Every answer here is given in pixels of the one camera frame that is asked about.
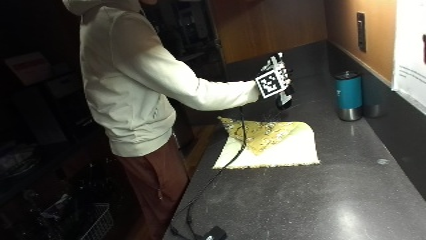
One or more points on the white cube with black markers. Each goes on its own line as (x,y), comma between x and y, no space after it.
(273,81)

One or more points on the yellow patterned cloth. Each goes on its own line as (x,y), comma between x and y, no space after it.
(284,146)

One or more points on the teal steel tumbler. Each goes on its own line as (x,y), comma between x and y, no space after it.
(349,95)

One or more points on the wooden cabinet panel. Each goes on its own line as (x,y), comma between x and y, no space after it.
(267,26)

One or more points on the white paper sheet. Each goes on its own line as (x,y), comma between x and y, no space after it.
(410,50)

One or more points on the the person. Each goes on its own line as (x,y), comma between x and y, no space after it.
(128,83)

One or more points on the black adapter box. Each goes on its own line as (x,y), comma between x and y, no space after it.
(216,233)

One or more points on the dark wall plate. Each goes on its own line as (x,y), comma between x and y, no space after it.
(361,31)

